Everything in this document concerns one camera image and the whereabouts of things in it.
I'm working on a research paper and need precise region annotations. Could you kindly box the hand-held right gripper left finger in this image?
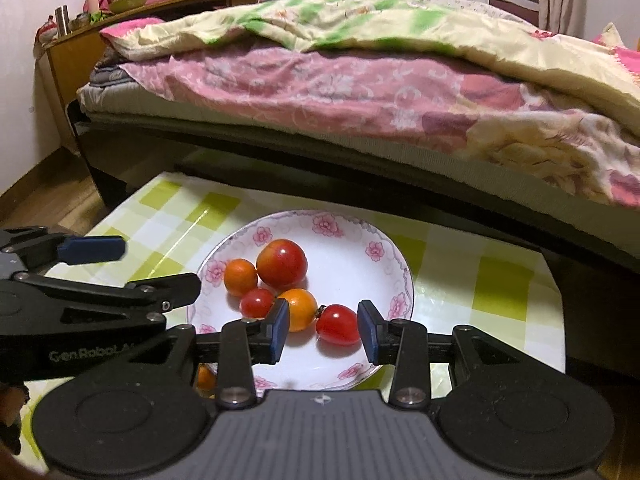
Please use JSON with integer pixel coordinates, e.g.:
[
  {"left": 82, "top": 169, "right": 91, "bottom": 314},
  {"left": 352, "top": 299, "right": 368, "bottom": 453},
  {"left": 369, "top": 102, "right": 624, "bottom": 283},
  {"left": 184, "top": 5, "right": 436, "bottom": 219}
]
[{"left": 125, "top": 300, "right": 291, "bottom": 409}]

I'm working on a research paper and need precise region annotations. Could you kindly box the cherry tomato with stem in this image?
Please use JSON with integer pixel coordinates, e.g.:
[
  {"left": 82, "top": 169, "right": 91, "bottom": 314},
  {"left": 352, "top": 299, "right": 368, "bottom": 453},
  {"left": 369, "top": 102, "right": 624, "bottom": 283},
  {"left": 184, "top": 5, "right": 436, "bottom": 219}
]
[{"left": 315, "top": 304, "right": 362, "bottom": 347}]

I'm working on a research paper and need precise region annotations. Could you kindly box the cream pillow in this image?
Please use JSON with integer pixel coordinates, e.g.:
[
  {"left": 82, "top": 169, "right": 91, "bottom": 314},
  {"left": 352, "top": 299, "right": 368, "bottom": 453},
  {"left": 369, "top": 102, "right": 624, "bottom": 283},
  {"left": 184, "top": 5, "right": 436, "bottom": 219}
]
[{"left": 597, "top": 22, "right": 626, "bottom": 48}]

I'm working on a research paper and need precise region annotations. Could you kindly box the green bowl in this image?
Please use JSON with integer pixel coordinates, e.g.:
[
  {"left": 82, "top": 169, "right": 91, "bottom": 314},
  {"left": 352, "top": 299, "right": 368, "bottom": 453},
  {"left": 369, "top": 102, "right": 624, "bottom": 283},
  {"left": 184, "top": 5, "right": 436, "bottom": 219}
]
[{"left": 107, "top": 0, "right": 151, "bottom": 15}]

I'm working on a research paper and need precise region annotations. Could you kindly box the large red tomato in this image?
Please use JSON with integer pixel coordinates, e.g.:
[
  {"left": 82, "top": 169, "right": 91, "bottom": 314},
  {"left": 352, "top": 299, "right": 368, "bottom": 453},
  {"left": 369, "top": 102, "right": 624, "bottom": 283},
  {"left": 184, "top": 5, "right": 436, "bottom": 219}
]
[{"left": 256, "top": 239, "right": 308, "bottom": 289}]

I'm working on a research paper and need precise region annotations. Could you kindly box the small orange tomato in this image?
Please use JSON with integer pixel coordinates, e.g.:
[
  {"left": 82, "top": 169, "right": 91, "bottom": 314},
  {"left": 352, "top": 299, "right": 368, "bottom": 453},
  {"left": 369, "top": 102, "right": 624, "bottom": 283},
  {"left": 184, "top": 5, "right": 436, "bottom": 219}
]
[{"left": 223, "top": 258, "right": 259, "bottom": 297}]

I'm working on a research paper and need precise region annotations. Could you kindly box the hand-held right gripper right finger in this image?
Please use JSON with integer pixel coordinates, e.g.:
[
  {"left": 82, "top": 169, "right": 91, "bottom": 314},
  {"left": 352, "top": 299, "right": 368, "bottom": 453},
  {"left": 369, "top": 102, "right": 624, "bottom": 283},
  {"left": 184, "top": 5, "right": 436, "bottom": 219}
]
[{"left": 357, "top": 300, "right": 541, "bottom": 409}]

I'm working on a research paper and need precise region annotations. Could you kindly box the white plate with pink flowers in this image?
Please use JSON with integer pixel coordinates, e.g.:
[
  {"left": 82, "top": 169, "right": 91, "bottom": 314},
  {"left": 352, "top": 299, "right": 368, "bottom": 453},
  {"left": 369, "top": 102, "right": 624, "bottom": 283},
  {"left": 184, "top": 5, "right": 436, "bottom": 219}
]
[{"left": 187, "top": 210, "right": 415, "bottom": 391}]

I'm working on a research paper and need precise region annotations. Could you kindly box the bed with floral quilts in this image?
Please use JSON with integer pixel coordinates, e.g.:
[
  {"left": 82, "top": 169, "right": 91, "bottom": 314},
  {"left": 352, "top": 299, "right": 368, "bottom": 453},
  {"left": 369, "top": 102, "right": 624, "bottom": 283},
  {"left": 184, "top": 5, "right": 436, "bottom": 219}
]
[{"left": 120, "top": 42, "right": 640, "bottom": 208}]

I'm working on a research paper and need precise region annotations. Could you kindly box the wooden desk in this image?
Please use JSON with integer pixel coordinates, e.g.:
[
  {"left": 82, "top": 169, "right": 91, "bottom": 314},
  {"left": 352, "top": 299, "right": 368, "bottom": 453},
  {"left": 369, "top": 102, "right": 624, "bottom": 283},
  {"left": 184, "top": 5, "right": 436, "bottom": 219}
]
[{"left": 37, "top": 0, "right": 276, "bottom": 156}]

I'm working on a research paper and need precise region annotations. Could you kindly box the green checkered tablecloth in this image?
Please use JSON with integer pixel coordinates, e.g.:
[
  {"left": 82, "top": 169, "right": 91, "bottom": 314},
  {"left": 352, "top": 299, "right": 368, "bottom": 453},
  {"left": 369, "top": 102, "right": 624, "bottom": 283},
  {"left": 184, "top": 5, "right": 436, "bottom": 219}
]
[{"left": 20, "top": 170, "right": 568, "bottom": 401}]

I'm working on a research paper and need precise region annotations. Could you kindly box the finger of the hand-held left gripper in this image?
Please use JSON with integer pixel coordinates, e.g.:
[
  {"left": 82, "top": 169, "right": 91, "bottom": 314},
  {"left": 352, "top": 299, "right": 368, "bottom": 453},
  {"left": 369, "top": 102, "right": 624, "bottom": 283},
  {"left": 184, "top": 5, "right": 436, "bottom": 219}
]
[
  {"left": 0, "top": 227, "right": 127, "bottom": 275},
  {"left": 14, "top": 272, "right": 202, "bottom": 328}
]

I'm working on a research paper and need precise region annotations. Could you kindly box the cream quilt with pink edge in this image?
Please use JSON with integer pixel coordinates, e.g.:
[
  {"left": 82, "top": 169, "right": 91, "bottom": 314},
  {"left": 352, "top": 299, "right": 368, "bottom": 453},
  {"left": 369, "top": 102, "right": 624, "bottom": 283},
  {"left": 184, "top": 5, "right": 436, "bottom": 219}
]
[{"left": 100, "top": 0, "right": 640, "bottom": 133}]

